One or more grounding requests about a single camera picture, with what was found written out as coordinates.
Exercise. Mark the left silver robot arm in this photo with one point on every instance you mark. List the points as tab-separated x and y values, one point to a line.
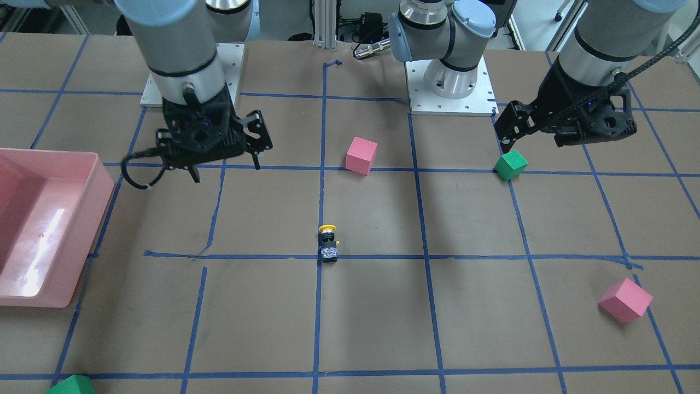
605	41

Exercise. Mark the aluminium frame post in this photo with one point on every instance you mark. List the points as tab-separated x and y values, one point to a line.
325	16

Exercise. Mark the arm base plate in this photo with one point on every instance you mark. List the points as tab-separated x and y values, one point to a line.
230	57
426	93

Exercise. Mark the pink plastic bin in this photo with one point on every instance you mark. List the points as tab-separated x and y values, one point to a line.
52	204

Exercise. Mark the green cube table edge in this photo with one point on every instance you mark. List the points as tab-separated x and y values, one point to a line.
74	384

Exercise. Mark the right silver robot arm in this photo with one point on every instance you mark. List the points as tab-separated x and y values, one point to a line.
178	41

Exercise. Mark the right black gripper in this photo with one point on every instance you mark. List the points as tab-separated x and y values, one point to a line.
256	130

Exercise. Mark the green cube near left arm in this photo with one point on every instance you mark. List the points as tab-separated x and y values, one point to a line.
510	165

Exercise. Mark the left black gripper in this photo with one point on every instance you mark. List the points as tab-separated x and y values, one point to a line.
559	93

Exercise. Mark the pink cube centre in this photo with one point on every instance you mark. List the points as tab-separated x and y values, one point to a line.
360	155

